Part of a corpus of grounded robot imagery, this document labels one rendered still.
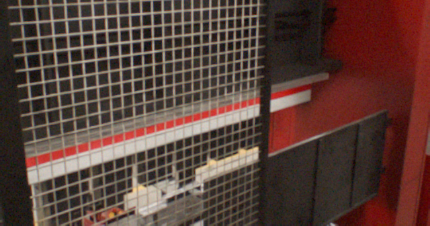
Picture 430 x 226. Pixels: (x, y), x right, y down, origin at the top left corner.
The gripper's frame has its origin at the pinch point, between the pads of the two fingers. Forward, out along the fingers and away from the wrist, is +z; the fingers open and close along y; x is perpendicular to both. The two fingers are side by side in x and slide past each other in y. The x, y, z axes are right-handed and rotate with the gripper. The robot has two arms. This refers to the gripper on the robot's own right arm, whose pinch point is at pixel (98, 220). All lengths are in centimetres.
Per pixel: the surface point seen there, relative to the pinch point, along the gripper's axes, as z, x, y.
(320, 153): -22, 40, 104
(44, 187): -36, -43, 41
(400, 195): 17, 97, 111
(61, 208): -26, -39, 41
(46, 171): -42, -43, 44
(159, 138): -40, 4, 52
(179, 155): -29, 16, 49
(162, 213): -5.7, 5.3, 41.9
